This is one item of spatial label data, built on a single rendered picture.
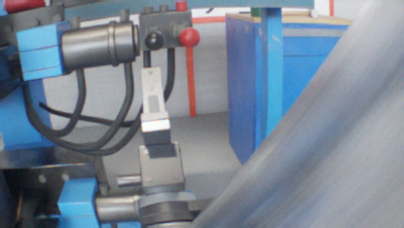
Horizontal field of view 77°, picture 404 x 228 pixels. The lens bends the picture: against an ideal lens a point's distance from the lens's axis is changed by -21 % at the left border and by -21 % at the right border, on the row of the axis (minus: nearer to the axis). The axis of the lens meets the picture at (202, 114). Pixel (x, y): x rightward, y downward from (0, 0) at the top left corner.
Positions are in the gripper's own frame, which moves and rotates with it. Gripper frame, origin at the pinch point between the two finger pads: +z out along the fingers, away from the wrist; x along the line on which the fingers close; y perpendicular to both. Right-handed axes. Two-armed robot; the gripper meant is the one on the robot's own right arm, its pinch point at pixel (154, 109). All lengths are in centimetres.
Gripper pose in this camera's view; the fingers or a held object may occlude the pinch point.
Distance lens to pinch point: 45.2
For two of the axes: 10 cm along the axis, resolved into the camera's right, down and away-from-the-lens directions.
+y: -9.8, 1.1, -1.5
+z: -1.7, -8.7, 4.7
